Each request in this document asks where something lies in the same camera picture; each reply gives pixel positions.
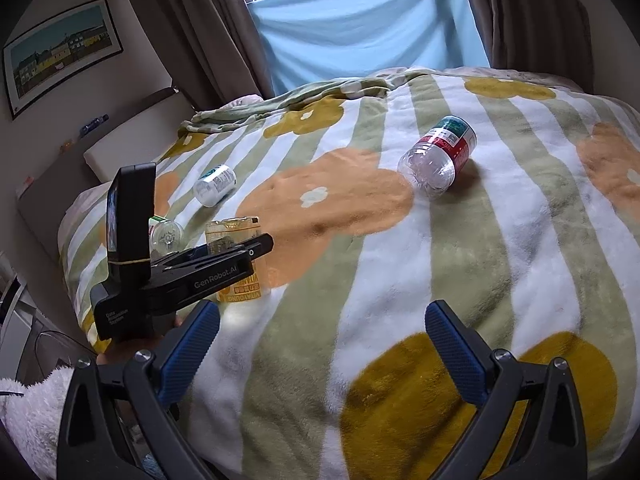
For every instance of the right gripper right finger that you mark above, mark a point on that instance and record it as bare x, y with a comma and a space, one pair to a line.
551, 439

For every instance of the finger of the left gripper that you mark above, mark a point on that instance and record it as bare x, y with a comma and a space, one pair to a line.
256, 247

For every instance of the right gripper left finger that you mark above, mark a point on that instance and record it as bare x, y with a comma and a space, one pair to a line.
92, 443

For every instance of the person's hand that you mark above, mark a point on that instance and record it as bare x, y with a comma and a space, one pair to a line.
145, 336

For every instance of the green-label clear plastic bottle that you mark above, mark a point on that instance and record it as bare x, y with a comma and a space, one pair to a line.
165, 236

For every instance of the white fluffy cloth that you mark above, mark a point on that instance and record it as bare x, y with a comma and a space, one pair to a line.
32, 417

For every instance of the white blue-label plastic bottle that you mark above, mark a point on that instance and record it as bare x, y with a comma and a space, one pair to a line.
213, 186

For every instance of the grey bed headboard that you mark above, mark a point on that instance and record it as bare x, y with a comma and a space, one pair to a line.
43, 205

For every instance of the white pillow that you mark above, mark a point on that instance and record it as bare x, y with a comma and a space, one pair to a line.
143, 138

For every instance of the orange toy on headboard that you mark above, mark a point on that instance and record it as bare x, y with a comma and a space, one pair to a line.
66, 146

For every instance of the blue toy on headboard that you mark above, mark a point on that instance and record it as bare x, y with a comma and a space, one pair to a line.
92, 125

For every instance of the red-green label clear bottle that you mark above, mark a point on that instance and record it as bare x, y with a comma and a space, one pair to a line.
434, 162

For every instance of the left brown curtain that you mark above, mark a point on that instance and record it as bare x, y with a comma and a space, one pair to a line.
210, 48

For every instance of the brown curtain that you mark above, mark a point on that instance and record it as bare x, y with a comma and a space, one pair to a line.
210, 48
537, 36

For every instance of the floral striped fleece blanket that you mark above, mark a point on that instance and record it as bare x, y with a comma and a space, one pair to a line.
535, 245

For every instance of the framed townscape picture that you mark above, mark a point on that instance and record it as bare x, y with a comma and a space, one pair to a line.
57, 49

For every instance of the light blue hanging cloth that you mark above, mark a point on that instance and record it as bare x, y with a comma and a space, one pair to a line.
312, 40

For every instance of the right brown curtain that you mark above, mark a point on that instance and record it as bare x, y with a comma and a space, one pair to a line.
537, 36

